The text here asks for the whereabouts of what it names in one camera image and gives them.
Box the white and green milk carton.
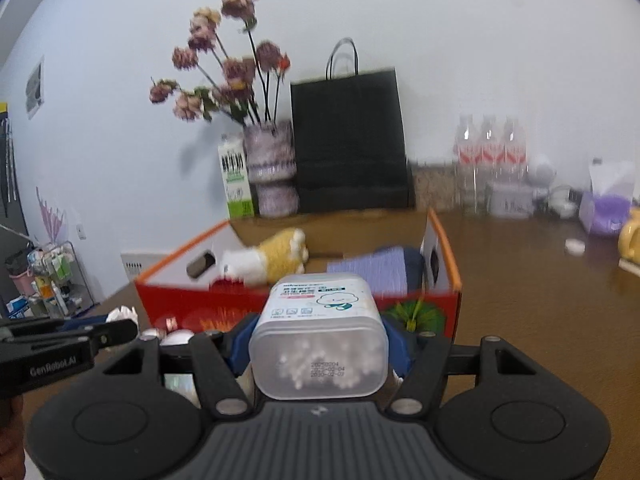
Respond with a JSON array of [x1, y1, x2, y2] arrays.
[[218, 135, 255, 219]]

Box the brown wooden desktop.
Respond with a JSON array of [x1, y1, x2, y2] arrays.
[[22, 207, 640, 480]]

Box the wall picture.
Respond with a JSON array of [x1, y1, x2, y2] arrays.
[[25, 60, 46, 120]]

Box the red label water bottle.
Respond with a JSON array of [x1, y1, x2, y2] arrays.
[[477, 116, 502, 186], [500, 116, 529, 186], [454, 115, 479, 211]]

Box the clear cotton swab box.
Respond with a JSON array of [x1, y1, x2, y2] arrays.
[[248, 272, 390, 400]]

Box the black panel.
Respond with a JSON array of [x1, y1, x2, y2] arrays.
[[0, 102, 29, 237]]

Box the purple tissue pack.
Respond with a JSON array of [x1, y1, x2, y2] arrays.
[[579, 160, 636, 236]]

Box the wire storage rack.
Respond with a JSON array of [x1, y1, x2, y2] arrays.
[[27, 241, 96, 318]]

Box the pink marbled vase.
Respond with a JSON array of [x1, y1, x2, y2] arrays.
[[243, 121, 300, 217]]

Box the white paper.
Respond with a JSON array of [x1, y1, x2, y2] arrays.
[[106, 305, 139, 326]]

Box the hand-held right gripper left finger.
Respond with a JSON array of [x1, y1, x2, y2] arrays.
[[102, 322, 258, 421]]

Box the yellow mug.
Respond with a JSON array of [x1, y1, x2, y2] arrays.
[[617, 208, 640, 273]]

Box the black paper bag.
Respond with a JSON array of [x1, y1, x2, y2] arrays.
[[290, 37, 417, 212]]

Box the white and yellow plush toy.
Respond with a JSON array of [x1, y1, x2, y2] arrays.
[[220, 228, 309, 288]]

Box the purple cloth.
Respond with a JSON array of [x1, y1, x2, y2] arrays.
[[327, 252, 408, 295]]

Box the clear seed container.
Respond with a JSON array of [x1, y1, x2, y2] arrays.
[[412, 160, 458, 211]]

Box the white charger plugs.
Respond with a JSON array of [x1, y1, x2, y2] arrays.
[[547, 185, 581, 218]]

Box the iridescent plastic bag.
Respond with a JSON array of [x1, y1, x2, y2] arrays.
[[164, 374, 202, 408]]

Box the person's left hand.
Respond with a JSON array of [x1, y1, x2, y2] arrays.
[[0, 400, 27, 480]]

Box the dried rose bouquet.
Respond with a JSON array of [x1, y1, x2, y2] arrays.
[[149, 0, 292, 126]]

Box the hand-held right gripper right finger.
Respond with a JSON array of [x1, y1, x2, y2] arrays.
[[382, 317, 538, 421]]

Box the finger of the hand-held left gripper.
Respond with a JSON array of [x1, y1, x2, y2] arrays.
[[92, 319, 139, 350], [0, 315, 110, 342]]

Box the pink bucket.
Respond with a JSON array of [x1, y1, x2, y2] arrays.
[[5, 250, 33, 296]]

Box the red cardboard box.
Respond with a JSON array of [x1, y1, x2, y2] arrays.
[[135, 208, 463, 348]]

